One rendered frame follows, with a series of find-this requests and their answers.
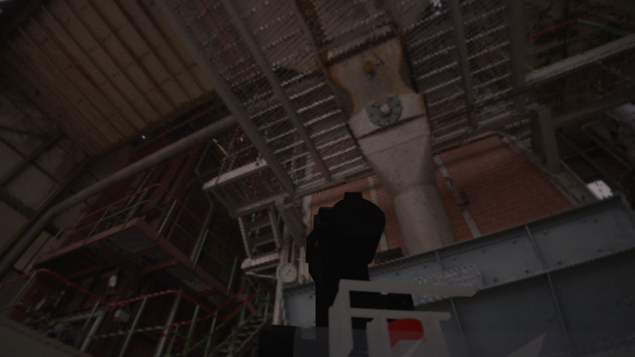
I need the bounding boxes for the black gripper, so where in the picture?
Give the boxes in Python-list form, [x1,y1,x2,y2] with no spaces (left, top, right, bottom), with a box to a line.
[257,279,370,357]

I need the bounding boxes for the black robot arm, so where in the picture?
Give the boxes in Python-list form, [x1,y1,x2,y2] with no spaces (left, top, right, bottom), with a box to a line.
[306,192,414,327]

